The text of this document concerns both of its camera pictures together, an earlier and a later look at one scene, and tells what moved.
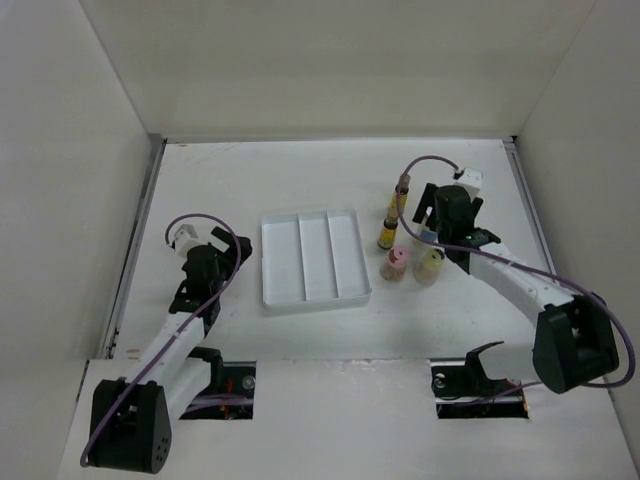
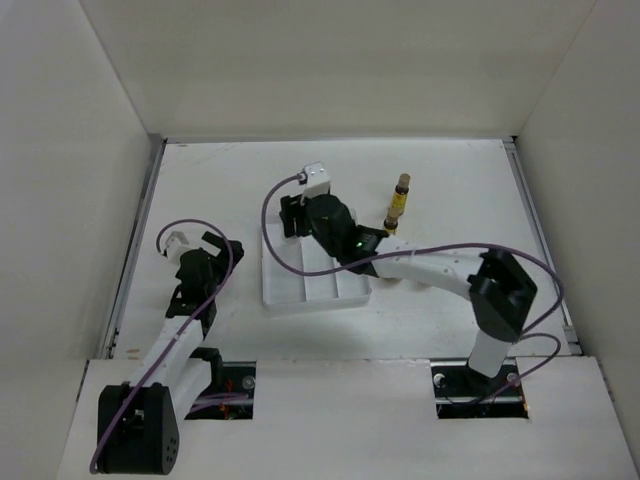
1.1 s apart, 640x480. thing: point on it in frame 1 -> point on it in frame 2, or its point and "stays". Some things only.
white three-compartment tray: x=313 y=258 stays
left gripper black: x=229 y=256 stays
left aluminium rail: x=155 y=158 stays
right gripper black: x=428 y=200 -> x=292 y=207
